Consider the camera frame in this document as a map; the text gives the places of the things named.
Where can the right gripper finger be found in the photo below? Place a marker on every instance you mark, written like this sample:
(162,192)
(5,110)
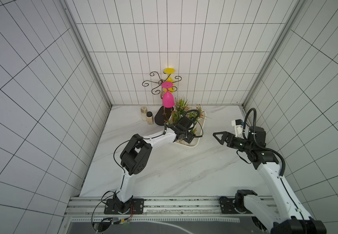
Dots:
(222,134)
(223,140)

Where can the small red flower potted plant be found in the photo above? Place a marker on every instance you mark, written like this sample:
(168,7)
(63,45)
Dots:
(200,109)

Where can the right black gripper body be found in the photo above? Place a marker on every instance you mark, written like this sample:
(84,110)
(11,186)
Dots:
(228,140)

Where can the white rectangular storage tray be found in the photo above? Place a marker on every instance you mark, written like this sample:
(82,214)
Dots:
(200,127)

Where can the beige cap spice bottle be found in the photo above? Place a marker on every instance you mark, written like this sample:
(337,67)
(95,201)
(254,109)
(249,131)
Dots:
(143,111)

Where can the black cap spice bottle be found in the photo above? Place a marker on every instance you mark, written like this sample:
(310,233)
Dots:
(149,118)

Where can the pink plastic goblet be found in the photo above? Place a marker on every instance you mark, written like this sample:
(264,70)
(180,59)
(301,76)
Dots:
(168,98)

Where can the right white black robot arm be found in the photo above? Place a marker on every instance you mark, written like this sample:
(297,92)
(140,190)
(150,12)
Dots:
(292,217)

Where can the black scroll goblet rack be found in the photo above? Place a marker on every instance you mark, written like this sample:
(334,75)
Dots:
(164,113)

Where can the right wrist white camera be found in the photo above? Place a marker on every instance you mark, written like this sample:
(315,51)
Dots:
(238,127)

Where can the aluminium mounting rail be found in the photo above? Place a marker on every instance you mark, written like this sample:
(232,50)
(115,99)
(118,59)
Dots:
(92,209)

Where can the yellow plastic goblet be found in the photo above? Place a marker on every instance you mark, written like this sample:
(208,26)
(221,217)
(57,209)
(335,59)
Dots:
(169,72)

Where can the green potted plant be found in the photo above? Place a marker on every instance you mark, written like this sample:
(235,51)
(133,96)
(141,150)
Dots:
(181,106)

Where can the pink potted plant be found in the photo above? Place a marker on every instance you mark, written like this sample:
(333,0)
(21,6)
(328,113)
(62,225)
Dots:
(193,114)

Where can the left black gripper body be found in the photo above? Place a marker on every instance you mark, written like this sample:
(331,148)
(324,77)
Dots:
(188,136)

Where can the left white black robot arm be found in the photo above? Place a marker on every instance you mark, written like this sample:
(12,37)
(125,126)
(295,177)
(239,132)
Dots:
(134,158)

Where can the orange potted plant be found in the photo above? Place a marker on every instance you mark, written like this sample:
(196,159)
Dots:
(191,137)

